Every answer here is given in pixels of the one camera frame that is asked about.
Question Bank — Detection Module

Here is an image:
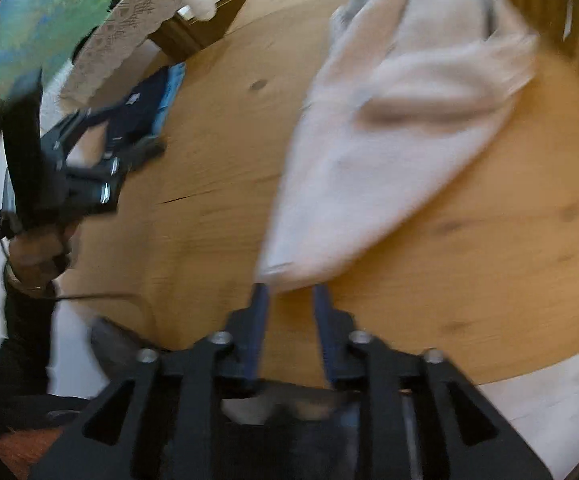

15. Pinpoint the folded navy blue garment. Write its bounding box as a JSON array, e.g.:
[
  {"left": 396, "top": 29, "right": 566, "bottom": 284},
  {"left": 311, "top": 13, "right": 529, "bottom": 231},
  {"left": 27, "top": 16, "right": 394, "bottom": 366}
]
[{"left": 105, "top": 63, "right": 186, "bottom": 152}]

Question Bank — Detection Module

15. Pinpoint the green blue landscape painting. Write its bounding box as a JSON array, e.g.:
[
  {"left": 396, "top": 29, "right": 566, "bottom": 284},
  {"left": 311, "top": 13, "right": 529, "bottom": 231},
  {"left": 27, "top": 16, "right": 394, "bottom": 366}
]
[{"left": 0, "top": 0, "right": 111, "bottom": 98}]

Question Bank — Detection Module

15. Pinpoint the white lace tablecloth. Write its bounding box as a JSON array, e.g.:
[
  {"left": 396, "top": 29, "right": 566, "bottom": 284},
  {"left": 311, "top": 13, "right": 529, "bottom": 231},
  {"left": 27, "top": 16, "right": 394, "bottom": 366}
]
[{"left": 60, "top": 0, "right": 216, "bottom": 104}]

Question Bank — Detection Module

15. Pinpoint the white knit cardigan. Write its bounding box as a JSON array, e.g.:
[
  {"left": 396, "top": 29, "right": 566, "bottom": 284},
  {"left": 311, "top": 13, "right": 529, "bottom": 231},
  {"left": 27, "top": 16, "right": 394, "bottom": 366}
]
[{"left": 256, "top": 0, "right": 538, "bottom": 290}]

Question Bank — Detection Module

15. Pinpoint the person's left hand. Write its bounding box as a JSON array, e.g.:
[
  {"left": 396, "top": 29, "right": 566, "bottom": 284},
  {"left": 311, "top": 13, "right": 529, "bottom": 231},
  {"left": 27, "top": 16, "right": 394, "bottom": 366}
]
[{"left": 5, "top": 222, "right": 80, "bottom": 296}]

